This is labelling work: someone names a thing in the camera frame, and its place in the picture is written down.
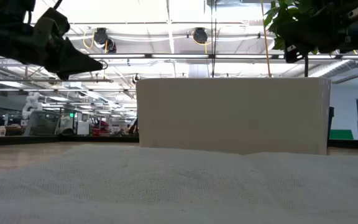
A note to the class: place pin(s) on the grey machine enclosure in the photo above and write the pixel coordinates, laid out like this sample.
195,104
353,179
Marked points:
42,124

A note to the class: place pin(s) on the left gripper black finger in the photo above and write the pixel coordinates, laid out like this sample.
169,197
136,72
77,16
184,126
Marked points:
71,55
70,69

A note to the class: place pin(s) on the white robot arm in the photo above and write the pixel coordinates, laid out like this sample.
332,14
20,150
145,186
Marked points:
31,101

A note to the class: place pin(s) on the pale plastic tupperware container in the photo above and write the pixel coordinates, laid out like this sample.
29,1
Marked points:
228,115

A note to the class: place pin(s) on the red machine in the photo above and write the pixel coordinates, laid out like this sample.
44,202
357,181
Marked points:
101,129

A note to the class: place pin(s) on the white bucket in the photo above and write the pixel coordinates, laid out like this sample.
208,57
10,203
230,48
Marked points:
2,131

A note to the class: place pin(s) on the green board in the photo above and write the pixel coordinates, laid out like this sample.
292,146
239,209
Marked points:
340,134

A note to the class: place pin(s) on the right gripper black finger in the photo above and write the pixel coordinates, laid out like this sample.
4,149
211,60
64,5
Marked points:
303,53
306,37

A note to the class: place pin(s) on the green leafy plant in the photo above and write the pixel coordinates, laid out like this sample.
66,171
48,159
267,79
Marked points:
275,12

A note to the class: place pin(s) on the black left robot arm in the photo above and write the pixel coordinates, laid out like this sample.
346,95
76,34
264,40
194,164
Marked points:
5,37

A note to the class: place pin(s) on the grey cloth mat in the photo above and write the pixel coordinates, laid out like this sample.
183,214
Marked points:
166,186

